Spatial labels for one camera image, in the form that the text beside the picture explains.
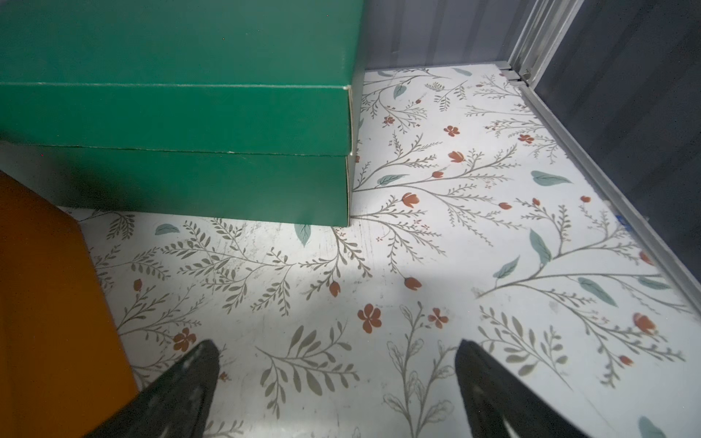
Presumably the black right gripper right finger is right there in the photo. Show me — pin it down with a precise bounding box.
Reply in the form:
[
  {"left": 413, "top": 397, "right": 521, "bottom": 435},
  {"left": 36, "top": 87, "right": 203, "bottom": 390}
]
[{"left": 455, "top": 339, "right": 585, "bottom": 438}]

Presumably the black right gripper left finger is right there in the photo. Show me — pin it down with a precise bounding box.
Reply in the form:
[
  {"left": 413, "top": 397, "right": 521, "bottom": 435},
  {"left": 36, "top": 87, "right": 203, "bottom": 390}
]
[{"left": 87, "top": 339, "right": 220, "bottom": 437}]

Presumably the orange shoebox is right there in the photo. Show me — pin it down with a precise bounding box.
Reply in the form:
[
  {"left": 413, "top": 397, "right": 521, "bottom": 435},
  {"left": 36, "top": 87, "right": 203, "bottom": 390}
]
[{"left": 1, "top": 174, "right": 138, "bottom": 437}]

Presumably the green shoebox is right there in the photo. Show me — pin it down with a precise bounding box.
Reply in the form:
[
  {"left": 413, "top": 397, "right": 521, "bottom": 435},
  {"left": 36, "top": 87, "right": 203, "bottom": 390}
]
[{"left": 1, "top": 1, "right": 365, "bottom": 226}]

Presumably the aluminium frame rail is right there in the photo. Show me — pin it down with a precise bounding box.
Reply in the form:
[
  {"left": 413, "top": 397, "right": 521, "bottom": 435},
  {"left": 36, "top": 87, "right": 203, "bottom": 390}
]
[{"left": 506, "top": 1, "right": 700, "bottom": 307}]

